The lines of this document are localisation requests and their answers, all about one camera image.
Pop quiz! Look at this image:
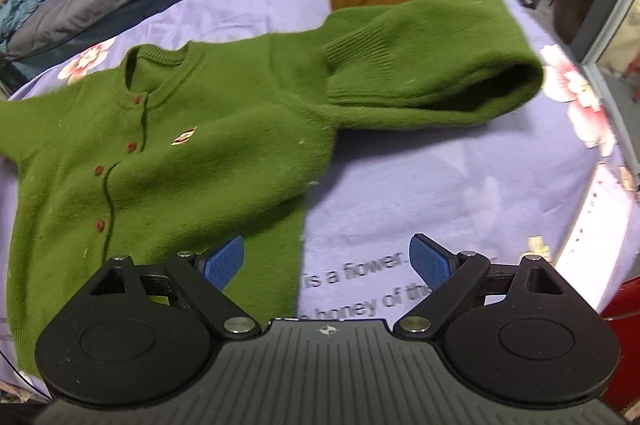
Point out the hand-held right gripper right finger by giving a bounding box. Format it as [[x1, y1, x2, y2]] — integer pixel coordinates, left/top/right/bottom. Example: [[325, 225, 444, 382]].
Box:
[[394, 233, 567, 340]]

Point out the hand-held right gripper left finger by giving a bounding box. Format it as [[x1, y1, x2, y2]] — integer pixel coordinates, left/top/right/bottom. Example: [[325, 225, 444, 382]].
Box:
[[89, 234, 262, 340]]

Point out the green knit cardigan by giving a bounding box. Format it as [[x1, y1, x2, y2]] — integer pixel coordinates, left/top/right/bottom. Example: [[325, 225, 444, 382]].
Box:
[[0, 0, 545, 378]]

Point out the purple floral bedsheet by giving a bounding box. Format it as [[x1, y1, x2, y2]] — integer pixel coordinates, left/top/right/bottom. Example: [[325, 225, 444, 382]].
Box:
[[0, 0, 640, 406]]

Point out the red object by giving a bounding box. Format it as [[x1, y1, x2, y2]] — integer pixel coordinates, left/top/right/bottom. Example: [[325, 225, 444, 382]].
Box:
[[599, 274, 640, 417]]

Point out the grey window frame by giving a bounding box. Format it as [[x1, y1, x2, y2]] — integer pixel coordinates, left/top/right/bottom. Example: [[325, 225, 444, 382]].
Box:
[[572, 0, 640, 82]]

